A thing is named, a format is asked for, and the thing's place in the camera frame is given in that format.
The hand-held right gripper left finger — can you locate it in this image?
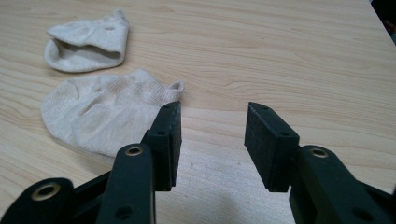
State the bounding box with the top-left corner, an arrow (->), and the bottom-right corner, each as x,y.
140,100 -> 183,192

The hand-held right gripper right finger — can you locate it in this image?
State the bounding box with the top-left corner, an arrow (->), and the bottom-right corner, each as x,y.
244,101 -> 301,193

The cream ankle sock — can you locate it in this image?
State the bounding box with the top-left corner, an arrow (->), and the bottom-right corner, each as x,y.
43,8 -> 131,74
40,68 -> 186,165

